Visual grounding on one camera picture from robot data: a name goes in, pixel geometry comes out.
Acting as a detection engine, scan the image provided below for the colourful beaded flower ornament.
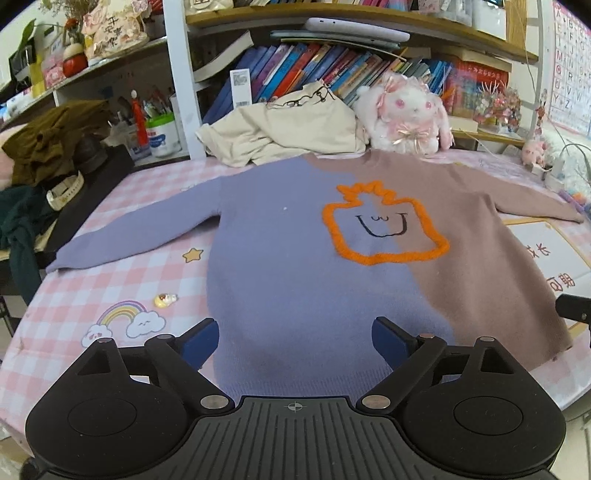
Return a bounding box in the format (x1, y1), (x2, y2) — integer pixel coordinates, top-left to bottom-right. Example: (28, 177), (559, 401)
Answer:
(473, 82), (522, 133)

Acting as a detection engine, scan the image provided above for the purple and mauve sweater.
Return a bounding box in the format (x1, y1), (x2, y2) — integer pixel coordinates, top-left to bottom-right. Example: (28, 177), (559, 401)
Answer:
(53, 150), (579, 399)

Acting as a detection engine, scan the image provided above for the cream white shirt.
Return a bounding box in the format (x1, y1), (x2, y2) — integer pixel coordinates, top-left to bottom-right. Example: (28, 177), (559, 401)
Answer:
(195, 81), (369, 168)

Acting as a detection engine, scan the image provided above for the white green lidded jar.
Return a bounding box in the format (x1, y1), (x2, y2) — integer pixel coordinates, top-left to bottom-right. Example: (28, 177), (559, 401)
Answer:
(145, 113), (182, 158)

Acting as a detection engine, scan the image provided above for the wooden white bookshelf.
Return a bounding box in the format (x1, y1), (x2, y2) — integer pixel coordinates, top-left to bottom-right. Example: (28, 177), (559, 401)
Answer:
(0, 0), (541, 163)

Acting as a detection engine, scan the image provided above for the small pink pig toy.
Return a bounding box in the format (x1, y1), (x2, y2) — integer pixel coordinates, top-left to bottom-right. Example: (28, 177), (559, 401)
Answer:
(521, 139), (550, 168)

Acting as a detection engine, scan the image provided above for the white keyboard on shelf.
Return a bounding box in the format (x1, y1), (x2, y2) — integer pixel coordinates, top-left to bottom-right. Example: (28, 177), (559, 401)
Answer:
(304, 17), (411, 43)

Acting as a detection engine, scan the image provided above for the row of colourful books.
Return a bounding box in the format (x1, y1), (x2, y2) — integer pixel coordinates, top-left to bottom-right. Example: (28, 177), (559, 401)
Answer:
(204, 38), (512, 123)

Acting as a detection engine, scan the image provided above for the dark green garment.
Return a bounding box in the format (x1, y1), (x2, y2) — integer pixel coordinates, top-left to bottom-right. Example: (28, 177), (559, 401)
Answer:
(1, 185), (58, 304)

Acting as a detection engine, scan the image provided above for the white wristwatch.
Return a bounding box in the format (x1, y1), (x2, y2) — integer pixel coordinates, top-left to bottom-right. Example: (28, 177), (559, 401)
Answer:
(46, 171), (84, 211)

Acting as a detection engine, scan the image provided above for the small yellow sticker toy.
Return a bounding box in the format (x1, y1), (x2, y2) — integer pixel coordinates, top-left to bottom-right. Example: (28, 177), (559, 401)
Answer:
(153, 293), (178, 309)

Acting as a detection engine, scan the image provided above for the red tassel ornament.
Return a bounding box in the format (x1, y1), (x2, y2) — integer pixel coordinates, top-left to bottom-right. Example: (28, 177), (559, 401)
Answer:
(131, 90), (149, 148)

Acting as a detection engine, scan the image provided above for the alphabet wall poster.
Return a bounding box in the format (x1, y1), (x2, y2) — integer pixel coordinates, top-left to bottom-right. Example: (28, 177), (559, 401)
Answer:
(550, 1), (590, 138)

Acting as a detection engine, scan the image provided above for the pink checkered table mat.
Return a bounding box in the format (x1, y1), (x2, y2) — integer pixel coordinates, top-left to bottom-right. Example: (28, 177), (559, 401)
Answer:
(1, 151), (590, 432)

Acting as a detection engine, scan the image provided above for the white boxed book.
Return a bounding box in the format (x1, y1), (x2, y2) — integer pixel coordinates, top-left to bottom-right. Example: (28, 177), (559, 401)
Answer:
(229, 68), (252, 109)

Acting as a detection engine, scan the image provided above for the white pink plush bunny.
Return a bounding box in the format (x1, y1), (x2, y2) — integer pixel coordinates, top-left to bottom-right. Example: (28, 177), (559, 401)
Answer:
(353, 71), (454, 156)

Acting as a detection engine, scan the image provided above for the red round doll ornament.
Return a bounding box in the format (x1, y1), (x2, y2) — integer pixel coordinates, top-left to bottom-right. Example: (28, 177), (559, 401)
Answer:
(62, 18), (88, 78)

